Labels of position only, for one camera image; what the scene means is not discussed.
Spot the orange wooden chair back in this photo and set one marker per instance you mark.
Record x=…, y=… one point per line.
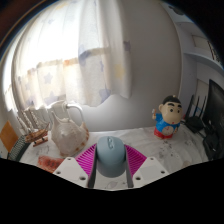
x=7, y=136

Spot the large white conch shell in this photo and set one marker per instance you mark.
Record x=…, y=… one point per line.
x=68, y=133

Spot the white star-print curtain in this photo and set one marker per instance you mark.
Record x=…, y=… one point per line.
x=73, y=53

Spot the white wall shelf unit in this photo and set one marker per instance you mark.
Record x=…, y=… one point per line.
x=203, y=43

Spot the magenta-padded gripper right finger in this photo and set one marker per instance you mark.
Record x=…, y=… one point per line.
x=146, y=168

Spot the wooden model sailing ship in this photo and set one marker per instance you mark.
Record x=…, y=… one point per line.
x=35, y=135

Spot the black computer monitor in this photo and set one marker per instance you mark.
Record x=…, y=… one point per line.
x=216, y=116

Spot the cartoon boy figurine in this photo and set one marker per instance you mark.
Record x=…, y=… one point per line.
x=166, y=123

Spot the white printed tablecloth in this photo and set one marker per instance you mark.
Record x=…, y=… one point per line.
x=166, y=150

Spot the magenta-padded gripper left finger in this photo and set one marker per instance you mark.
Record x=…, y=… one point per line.
x=75, y=168

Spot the light blue computer mouse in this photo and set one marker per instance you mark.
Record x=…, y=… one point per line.
x=111, y=156

